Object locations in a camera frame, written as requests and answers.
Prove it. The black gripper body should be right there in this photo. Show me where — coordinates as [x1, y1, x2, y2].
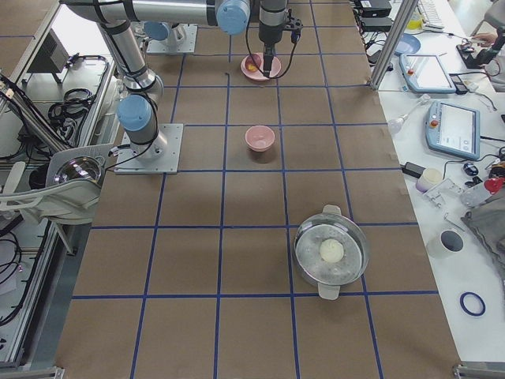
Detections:
[264, 39, 276, 59]

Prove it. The red apple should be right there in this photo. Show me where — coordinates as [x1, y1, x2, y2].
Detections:
[241, 54, 262, 74]

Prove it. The pink bowl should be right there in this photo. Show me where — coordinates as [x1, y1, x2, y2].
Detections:
[245, 125, 275, 152]

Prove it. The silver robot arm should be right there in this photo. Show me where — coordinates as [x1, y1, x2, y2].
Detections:
[62, 1, 255, 159]
[133, 1, 303, 80]

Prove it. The pink plate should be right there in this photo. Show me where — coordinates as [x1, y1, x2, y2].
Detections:
[241, 52, 282, 81]

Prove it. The blue plate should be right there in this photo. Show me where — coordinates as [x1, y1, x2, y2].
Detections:
[395, 33, 421, 56]

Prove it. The steel mixing bowl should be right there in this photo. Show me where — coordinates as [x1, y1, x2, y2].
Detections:
[53, 156, 103, 184]

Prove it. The upper teach pendant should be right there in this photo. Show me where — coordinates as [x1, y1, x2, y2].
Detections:
[399, 54, 456, 94]

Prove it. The teach pendant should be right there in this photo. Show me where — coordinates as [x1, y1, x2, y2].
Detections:
[399, 54, 456, 94]
[425, 101, 481, 160]

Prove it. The black power adapter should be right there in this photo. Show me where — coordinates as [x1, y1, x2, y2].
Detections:
[401, 162, 425, 178]

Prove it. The lower teach pendant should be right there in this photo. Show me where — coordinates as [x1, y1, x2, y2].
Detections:
[425, 101, 481, 160]

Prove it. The lilac white cup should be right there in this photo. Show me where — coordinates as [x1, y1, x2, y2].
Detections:
[415, 168, 443, 193]

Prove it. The white steamed bun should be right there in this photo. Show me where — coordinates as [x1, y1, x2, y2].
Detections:
[319, 238, 344, 263]

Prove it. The steel steamer pot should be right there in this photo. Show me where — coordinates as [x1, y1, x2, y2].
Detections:
[294, 205, 370, 300]

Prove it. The white mug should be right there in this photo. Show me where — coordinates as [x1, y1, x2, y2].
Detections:
[426, 229, 464, 259]

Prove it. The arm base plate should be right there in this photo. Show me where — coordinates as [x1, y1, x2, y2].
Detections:
[113, 123, 184, 174]
[144, 21, 198, 55]

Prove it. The aluminium frame post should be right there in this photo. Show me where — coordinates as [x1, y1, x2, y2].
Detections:
[369, 0, 417, 90]

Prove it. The blue tape ring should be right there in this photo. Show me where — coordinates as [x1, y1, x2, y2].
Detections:
[458, 291, 487, 317]

